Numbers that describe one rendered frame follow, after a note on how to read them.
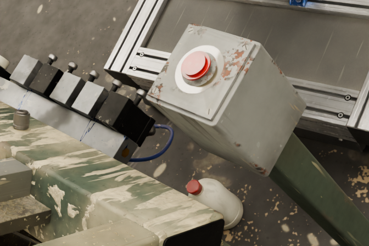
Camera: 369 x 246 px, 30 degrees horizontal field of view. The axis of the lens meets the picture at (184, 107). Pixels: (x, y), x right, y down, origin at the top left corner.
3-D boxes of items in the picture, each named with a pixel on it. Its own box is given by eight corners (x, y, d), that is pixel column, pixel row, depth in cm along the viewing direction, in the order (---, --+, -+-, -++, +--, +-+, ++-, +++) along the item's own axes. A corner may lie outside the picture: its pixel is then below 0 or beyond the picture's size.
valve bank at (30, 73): (213, 137, 124) (144, 73, 106) (173, 206, 122) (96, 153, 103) (46, 67, 155) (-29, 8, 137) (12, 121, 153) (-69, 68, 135)
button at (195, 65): (221, 62, 85) (213, 53, 83) (205, 89, 84) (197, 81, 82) (197, 54, 87) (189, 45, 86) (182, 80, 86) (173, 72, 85)
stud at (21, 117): (32, 130, 107) (33, 112, 107) (18, 132, 105) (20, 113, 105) (22, 125, 109) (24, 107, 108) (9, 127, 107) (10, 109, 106)
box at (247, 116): (311, 107, 96) (260, 40, 82) (270, 181, 94) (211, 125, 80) (244, 83, 104) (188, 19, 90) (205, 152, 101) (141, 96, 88)
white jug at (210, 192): (251, 203, 180) (217, 175, 165) (233, 236, 178) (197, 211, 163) (222, 189, 186) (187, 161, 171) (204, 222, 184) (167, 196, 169)
